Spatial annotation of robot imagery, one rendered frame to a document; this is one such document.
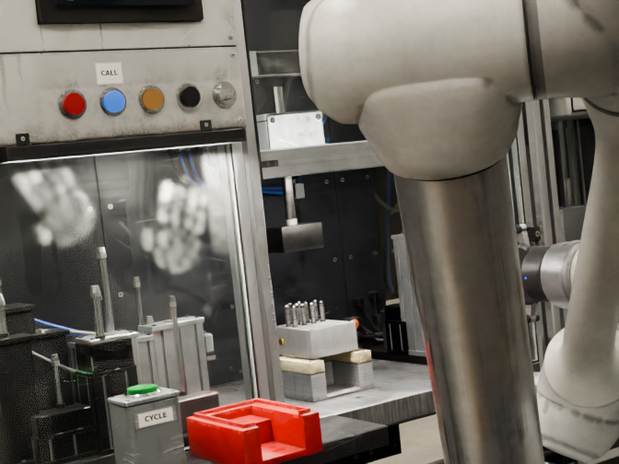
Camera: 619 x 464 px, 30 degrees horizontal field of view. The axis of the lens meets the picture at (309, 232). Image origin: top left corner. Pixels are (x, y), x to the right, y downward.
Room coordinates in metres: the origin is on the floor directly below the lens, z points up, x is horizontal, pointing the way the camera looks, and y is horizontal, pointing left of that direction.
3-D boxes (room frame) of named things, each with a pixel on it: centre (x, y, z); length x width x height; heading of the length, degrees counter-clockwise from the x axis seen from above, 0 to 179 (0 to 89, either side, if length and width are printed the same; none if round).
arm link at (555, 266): (1.49, -0.34, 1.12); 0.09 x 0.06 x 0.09; 124
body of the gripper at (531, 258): (1.55, -0.30, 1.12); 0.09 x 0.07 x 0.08; 34
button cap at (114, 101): (1.62, 0.25, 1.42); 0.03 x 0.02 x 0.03; 124
